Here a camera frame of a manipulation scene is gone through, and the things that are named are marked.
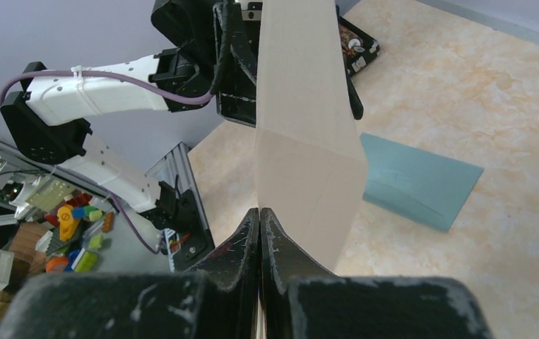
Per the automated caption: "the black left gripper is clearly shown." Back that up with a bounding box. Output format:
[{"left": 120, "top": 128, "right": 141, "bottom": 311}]
[{"left": 216, "top": 1, "right": 364, "bottom": 127}]

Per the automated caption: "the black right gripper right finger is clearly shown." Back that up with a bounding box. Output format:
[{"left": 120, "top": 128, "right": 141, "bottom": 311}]
[{"left": 260, "top": 208, "right": 492, "bottom": 338}]

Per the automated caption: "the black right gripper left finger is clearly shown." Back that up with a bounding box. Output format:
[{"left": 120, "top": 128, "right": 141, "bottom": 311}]
[{"left": 0, "top": 208, "right": 259, "bottom": 338}]

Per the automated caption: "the beige letter paper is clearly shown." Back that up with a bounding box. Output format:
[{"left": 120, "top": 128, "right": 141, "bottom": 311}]
[{"left": 254, "top": 1, "right": 368, "bottom": 269}]

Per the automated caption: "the black poker chip case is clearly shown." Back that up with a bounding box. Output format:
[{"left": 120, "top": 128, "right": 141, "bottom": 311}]
[{"left": 338, "top": 16, "right": 381, "bottom": 76}]

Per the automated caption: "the colourful toy bricks pile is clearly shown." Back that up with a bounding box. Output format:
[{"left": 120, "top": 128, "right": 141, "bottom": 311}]
[{"left": 35, "top": 193, "right": 116, "bottom": 273}]

